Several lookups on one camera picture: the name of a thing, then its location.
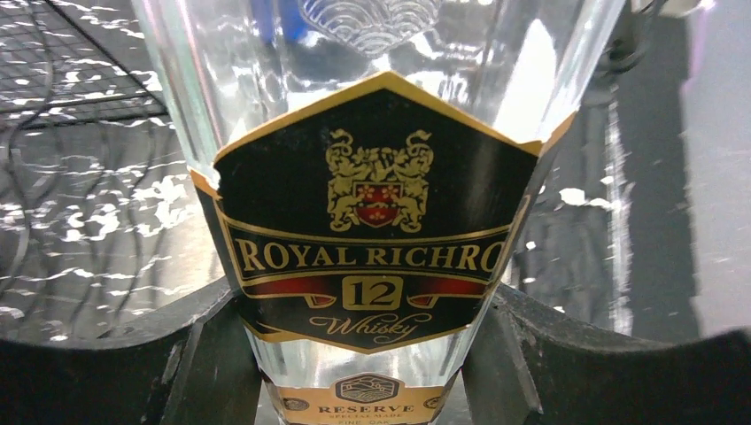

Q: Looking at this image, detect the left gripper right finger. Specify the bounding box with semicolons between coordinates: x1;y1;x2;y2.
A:
462;285;750;424

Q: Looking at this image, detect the black wire wine rack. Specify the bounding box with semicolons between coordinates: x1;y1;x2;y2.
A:
1;1;221;341

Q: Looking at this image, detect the clear whisky bottle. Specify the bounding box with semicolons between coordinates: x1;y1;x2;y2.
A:
133;1;623;424

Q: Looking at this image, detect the blue glass bottle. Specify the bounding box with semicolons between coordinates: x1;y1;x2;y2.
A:
251;0;308;43

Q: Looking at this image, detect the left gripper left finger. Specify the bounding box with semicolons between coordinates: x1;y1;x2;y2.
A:
1;279;260;424

